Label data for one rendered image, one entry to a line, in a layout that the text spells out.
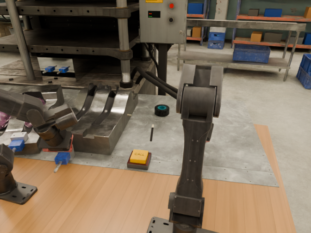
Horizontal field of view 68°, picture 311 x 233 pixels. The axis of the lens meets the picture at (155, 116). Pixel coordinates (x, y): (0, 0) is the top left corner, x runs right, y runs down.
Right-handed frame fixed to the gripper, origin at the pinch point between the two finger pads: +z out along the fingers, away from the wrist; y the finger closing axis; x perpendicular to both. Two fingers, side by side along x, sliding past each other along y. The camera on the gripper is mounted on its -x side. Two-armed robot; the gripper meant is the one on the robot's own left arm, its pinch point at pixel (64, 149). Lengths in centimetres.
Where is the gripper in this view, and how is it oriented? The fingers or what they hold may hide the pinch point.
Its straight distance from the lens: 95.8
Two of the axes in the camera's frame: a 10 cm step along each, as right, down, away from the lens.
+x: -0.1, 8.5, -5.2
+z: 0.1, 5.2, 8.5
